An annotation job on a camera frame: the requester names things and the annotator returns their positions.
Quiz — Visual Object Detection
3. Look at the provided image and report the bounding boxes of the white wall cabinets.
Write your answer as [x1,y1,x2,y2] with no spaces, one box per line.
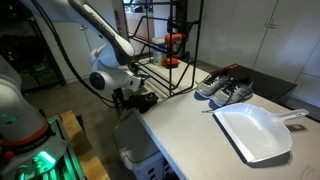
[185,0,320,108]

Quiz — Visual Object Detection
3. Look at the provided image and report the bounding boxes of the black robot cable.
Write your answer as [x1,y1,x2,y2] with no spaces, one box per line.
[30,0,118,110]

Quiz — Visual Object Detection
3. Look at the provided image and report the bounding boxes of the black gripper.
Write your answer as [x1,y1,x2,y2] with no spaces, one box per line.
[113,86,138,109]

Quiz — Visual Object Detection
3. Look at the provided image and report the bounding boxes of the black fingerless glove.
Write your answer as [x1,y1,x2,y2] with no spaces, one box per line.
[125,92,160,115]

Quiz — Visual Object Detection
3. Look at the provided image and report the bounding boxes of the dark storage shelf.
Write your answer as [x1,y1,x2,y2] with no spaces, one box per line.
[0,0,67,93]

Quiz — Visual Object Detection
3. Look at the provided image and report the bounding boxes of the white plastic dustpan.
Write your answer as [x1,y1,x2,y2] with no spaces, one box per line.
[212,102,310,165]

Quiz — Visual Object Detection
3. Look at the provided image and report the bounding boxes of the white plastic laundry basket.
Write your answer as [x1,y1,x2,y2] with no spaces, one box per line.
[112,107,178,180]

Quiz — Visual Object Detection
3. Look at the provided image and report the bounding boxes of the grey running shoe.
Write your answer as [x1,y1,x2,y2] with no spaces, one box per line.
[194,73,235,100]
[209,76,255,108]

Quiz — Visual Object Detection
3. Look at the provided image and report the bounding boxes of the clear plastic wipes container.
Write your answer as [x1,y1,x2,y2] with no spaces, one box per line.
[151,36,168,67]

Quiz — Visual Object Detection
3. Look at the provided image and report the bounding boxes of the black floor mat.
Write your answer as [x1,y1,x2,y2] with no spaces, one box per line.
[213,62,298,105]

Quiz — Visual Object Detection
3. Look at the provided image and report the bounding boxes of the black metal wire rack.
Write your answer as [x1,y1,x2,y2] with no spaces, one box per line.
[123,0,205,98]

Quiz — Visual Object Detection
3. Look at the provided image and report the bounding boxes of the wooden robot bench top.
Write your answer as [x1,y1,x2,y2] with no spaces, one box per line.
[59,109,112,180]

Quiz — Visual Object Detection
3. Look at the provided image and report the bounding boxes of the aluminium base plate green light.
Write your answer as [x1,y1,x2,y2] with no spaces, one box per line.
[0,114,87,180]

